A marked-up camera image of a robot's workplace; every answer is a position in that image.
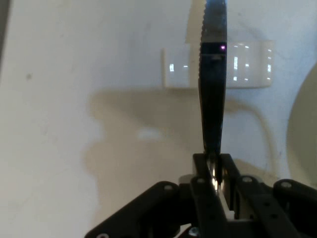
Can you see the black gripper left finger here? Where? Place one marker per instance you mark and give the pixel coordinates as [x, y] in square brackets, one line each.
[148, 213]

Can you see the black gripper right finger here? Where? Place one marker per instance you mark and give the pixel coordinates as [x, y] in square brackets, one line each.
[267, 213]

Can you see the white plate with black rim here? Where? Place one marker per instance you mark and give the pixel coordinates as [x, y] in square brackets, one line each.
[305, 129]

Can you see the white ceramic cutlery rest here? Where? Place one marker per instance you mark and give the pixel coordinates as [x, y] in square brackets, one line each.
[247, 67]

